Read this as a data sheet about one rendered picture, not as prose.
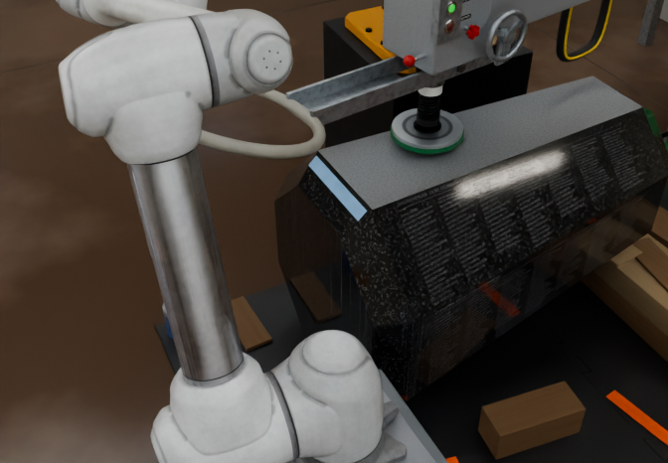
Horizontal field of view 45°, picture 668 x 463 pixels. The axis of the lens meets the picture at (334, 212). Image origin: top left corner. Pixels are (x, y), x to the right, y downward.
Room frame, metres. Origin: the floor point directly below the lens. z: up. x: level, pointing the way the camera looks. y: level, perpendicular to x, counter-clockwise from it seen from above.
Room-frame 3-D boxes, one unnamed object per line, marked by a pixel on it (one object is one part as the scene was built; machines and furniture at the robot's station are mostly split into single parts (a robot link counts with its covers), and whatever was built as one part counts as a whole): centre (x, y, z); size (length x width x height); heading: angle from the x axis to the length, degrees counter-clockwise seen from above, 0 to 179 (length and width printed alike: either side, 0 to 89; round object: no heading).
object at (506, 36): (2.03, -0.45, 1.18); 0.15 x 0.10 x 0.15; 126
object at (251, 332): (2.06, 0.33, 0.02); 0.25 x 0.10 x 0.01; 29
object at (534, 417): (1.58, -0.61, 0.07); 0.30 x 0.12 x 0.12; 109
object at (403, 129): (2.06, -0.28, 0.85); 0.21 x 0.21 x 0.01
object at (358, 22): (2.91, -0.36, 0.76); 0.49 x 0.49 x 0.05; 25
